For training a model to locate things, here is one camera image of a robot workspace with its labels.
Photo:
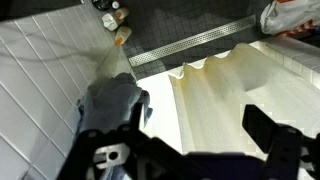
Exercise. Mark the white bottle orange cap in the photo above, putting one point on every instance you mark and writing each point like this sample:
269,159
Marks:
122,35

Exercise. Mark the small white orange bottle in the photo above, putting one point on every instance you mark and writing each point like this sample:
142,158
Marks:
122,13

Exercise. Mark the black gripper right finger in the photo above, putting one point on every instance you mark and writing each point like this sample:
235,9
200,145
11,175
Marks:
260,130

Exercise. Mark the blue towel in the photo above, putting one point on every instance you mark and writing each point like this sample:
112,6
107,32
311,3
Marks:
106,103

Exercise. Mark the dark round container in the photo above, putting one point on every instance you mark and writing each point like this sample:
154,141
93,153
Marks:
101,4

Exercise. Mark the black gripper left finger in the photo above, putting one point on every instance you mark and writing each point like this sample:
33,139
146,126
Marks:
110,153

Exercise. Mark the white shower curtain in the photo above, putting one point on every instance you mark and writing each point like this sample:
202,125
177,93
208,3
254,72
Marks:
216,110

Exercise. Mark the white red plastic bag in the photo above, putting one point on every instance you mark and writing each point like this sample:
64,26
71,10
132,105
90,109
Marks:
290,15

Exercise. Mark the linear metal drain grate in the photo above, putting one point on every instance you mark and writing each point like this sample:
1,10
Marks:
193,40

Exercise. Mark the small white round cap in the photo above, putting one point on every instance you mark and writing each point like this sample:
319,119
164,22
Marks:
115,5

